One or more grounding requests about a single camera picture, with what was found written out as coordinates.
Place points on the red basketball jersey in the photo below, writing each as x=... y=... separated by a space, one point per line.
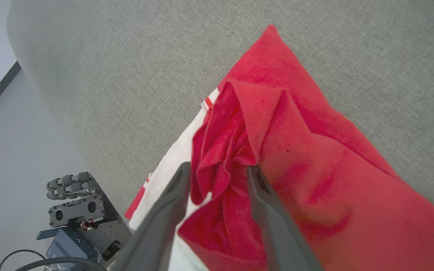
x=333 y=169

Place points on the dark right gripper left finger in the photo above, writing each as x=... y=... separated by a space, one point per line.
x=160 y=226

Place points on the dark robot base chassis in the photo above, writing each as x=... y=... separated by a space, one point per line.
x=89 y=226

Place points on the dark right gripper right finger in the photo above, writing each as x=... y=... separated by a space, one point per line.
x=277 y=233

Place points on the grey fabric sofa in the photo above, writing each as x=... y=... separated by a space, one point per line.
x=145 y=75

